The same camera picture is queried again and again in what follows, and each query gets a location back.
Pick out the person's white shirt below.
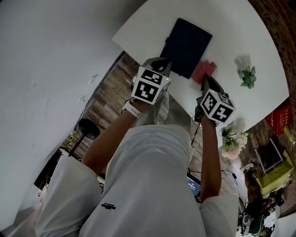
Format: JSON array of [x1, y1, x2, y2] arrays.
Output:
[[34, 124, 240, 237]]

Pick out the black cable with adapter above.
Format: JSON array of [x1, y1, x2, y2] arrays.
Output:
[[221, 170, 242, 204]]

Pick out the small green plant sprig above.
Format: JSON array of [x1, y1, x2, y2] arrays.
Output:
[[238, 65, 257, 90]]

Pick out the white metal frame stool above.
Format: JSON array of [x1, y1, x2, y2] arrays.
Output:
[[254, 137, 285, 175]]

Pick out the dark blue notebook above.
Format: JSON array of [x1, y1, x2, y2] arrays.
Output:
[[159, 18, 213, 80]]

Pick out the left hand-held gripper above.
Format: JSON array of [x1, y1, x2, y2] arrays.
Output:
[[131, 57, 173, 105]]

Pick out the lime green chair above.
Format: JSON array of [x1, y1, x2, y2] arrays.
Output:
[[254, 150, 295, 199]]

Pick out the black equipment rack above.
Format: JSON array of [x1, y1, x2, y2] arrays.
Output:
[[33, 148, 70, 193]]

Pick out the person's left forearm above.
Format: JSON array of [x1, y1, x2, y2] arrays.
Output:
[[82, 104, 148, 179]]

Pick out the red fire extinguisher box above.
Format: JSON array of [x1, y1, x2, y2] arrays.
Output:
[[265, 103, 292, 137]]

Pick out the white wristwatch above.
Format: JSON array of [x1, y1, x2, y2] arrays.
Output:
[[122, 101, 142, 119]]

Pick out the pink cloth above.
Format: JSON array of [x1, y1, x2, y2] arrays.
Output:
[[191, 60, 218, 85]]

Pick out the person's grey trousers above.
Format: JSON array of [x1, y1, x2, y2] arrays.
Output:
[[141, 92, 179, 127]]

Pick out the person's right forearm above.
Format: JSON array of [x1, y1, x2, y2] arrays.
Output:
[[200, 117, 222, 205]]

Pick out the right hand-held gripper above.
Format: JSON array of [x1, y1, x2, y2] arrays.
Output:
[[194, 76, 235, 124]]

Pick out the pile of cables and devices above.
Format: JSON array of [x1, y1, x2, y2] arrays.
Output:
[[238, 192, 285, 237]]

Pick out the thin black cable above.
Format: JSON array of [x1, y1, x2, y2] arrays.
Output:
[[191, 122, 201, 145]]

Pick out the white and pink flower bouquet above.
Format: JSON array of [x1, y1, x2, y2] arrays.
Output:
[[221, 120, 249, 160]]

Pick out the yellow-green bottle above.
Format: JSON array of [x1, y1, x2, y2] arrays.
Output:
[[283, 125, 296, 144]]

